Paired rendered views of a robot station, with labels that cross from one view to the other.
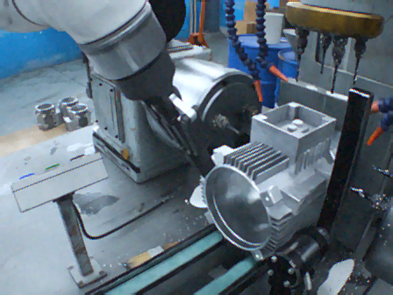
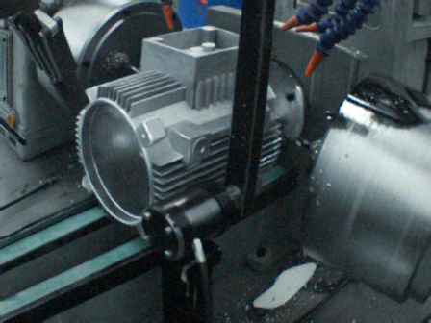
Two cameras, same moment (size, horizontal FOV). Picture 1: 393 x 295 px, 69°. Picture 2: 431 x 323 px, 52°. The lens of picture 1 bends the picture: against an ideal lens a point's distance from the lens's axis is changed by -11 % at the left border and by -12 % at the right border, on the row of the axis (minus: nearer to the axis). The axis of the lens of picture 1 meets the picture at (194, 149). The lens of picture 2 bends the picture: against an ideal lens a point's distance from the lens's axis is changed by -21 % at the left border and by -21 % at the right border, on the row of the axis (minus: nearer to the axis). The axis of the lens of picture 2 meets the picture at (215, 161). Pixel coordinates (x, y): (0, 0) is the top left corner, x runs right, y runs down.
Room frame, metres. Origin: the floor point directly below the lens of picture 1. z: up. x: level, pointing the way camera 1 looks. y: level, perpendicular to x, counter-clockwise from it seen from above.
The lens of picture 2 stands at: (-0.13, -0.10, 1.34)
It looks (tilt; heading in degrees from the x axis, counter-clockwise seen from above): 30 degrees down; 350
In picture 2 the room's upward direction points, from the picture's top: 5 degrees clockwise
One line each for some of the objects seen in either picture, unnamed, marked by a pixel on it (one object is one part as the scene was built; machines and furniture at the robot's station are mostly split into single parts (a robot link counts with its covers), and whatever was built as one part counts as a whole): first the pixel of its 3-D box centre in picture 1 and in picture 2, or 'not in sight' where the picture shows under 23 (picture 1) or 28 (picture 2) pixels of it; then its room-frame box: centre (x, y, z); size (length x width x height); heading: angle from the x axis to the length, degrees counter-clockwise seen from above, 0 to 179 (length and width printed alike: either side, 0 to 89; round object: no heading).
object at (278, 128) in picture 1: (293, 136); (201, 63); (0.50, -0.18, 1.11); 0.12 x 0.11 x 0.07; 128
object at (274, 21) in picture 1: (267, 27); not in sight; (2.69, -0.61, 0.99); 0.24 x 0.22 x 0.24; 41
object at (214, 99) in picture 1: (191, 105); (90, 48); (0.81, 0.01, 1.04); 0.37 x 0.25 x 0.25; 40
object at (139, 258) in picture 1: (170, 250); not in sight; (0.51, 0.05, 0.80); 0.21 x 0.05 x 0.01; 122
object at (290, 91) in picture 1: (332, 160); (288, 116); (0.64, -0.34, 0.97); 0.30 x 0.11 x 0.34; 40
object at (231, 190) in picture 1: (272, 187); (172, 138); (0.48, -0.15, 1.02); 0.20 x 0.19 x 0.19; 128
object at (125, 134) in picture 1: (145, 99); (42, 51); (1.00, 0.16, 0.99); 0.35 x 0.31 x 0.37; 40
